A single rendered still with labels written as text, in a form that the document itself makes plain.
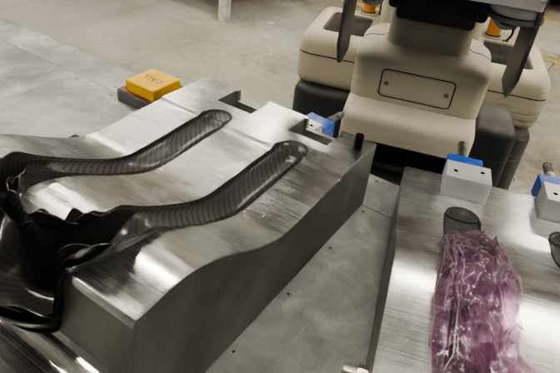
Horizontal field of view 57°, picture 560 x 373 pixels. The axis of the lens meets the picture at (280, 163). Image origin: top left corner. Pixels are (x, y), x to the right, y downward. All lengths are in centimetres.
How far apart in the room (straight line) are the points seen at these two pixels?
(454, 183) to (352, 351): 23
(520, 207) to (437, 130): 29
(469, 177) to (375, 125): 31
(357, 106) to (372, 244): 35
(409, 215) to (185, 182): 24
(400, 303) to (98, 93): 62
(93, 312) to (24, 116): 51
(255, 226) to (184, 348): 13
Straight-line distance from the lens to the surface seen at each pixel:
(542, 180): 69
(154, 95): 82
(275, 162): 57
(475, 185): 62
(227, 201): 51
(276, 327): 51
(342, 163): 57
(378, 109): 90
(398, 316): 43
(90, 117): 82
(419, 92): 91
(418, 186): 63
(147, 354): 38
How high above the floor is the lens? 120
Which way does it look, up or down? 33 degrees down
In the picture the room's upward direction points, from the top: 7 degrees clockwise
